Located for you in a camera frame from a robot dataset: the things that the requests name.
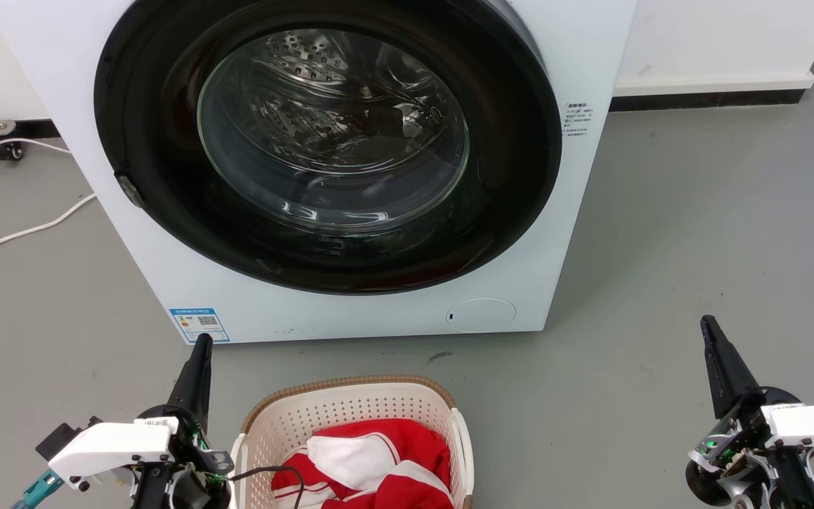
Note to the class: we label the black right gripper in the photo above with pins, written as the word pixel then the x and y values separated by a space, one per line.
pixel 742 428

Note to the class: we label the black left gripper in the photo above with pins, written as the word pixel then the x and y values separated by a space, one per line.
pixel 191 481

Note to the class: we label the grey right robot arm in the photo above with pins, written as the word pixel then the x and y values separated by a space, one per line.
pixel 739 488

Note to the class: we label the white perforated laundry basket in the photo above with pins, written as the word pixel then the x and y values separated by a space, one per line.
pixel 350 406

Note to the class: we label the blue energy label sticker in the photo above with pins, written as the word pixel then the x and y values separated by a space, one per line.
pixel 198 325

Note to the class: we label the grey washer door latch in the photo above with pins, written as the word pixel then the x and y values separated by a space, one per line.
pixel 129 190

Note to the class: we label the red and white garment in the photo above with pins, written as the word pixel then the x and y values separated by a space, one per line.
pixel 407 442

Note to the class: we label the round white filter cover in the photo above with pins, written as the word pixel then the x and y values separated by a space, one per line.
pixel 481 315

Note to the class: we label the white warning text sticker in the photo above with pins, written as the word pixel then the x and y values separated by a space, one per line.
pixel 577 119

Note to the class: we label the black round washer door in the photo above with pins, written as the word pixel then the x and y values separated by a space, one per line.
pixel 506 177

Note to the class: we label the white front-load washing machine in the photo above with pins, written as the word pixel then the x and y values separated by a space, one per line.
pixel 584 42

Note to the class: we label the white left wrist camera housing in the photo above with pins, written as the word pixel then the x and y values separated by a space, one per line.
pixel 110 447

